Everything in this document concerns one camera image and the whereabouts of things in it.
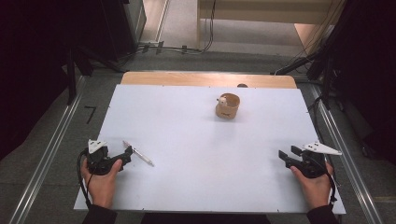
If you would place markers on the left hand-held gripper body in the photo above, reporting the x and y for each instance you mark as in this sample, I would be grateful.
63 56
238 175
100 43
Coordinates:
99 160

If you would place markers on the light wooden bench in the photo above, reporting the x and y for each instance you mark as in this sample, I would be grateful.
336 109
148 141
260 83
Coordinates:
267 14

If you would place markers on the black tripod stand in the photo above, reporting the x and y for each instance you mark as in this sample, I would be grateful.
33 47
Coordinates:
320 67
73 67

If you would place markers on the person's right hand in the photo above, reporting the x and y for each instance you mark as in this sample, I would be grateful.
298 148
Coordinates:
314 189

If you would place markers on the person's left hand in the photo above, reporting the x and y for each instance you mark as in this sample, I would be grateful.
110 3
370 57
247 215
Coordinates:
101 186

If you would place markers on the dark cabinet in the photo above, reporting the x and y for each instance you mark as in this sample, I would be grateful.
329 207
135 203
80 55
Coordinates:
124 28

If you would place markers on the aluminium floor rail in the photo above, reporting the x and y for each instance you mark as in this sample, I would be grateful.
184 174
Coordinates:
345 155
46 155

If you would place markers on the silver pen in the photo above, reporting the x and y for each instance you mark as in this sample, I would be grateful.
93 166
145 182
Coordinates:
138 153

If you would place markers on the small dark knob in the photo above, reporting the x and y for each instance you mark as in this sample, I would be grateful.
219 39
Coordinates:
242 85

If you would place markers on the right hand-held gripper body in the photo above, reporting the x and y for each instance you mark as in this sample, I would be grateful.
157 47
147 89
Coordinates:
311 161

